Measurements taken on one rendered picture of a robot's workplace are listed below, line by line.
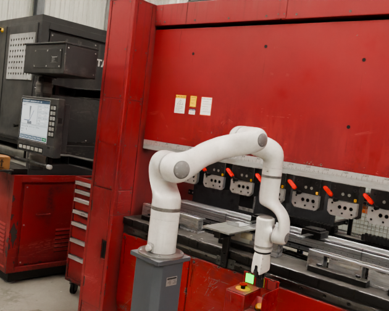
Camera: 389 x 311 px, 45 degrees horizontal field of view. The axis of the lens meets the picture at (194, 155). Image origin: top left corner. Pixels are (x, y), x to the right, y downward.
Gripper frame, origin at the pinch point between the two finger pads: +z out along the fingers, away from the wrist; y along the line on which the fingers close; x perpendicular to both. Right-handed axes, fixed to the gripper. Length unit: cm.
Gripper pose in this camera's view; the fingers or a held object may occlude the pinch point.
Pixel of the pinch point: (260, 282)
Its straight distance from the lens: 232.2
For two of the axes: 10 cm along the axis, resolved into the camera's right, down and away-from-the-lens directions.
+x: 7.9, 1.4, -6.0
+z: -0.7, 9.9, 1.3
